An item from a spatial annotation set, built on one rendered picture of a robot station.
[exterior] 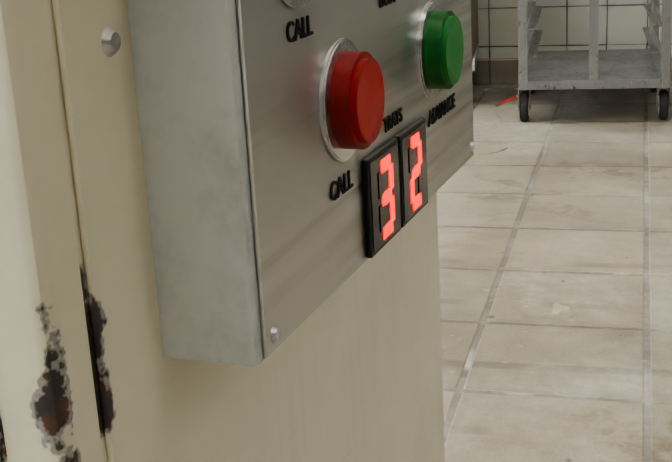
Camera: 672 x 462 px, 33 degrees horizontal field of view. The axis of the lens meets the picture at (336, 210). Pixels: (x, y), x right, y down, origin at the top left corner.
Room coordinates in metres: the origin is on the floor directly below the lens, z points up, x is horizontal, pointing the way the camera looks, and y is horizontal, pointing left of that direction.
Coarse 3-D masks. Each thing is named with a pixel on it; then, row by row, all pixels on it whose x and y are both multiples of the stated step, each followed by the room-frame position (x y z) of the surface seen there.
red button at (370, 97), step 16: (336, 64) 0.34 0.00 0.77; (352, 64) 0.34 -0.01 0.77; (368, 64) 0.34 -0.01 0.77; (336, 80) 0.34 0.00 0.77; (352, 80) 0.34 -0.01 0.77; (368, 80) 0.34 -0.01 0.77; (336, 96) 0.33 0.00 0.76; (352, 96) 0.33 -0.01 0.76; (368, 96) 0.34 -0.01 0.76; (384, 96) 0.36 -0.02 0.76; (336, 112) 0.33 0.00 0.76; (352, 112) 0.33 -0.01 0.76; (368, 112) 0.34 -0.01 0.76; (336, 128) 0.33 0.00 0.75; (352, 128) 0.33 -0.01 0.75; (368, 128) 0.34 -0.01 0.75; (352, 144) 0.34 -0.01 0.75; (368, 144) 0.35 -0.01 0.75
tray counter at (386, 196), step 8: (384, 160) 0.38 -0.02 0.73; (384, 168) 0.38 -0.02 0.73; (392, 168) 0.38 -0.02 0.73; (392, 176) 0.38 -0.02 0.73; (392, 184) 0.38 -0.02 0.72; (384, 192) 0.38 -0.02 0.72; (384, 200) 0.38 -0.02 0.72; (392, 200) 0.38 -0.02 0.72; (384, 208) 0.37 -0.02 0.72; (392, 208) 0.38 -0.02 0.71; (384, 216) 0.37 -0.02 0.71; (392, 216) 0.38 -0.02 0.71; (384, 224) 0.37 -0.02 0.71; (392, 224) 0.38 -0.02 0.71; (384, 232) 0.37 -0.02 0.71
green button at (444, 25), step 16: (432, 16) 0.44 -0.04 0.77; (448, 16) 0.44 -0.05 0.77; (432, 32) 0.43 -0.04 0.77; (448, 32) 0.43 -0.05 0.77; (432, 48) 0.43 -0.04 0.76; (448, 48) 0.43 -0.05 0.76; (432, 64) 0.43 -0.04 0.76; (448, 64) 0.43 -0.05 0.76; (432, 80) 0.43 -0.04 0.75; (448, 80) 0.43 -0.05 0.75
